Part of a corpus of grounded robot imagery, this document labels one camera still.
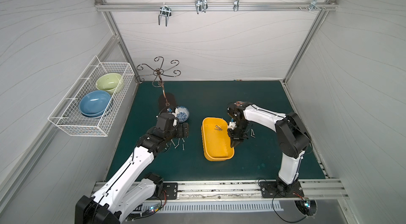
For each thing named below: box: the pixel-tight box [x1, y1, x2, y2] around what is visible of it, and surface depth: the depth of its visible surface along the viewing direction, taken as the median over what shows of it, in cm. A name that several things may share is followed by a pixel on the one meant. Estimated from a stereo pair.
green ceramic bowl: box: [95, 72, 123, 96], surface depth 73 cm
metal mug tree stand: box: [134, 56, 181, 107], surface depth 86 cm
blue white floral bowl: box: [175, 105, 190, 123], surface depth 101 cm
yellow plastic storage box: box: [200, 117, 235, 162], surface depth 92 cm
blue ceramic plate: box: [78, 90, 112, 118], surface depth 64 cm
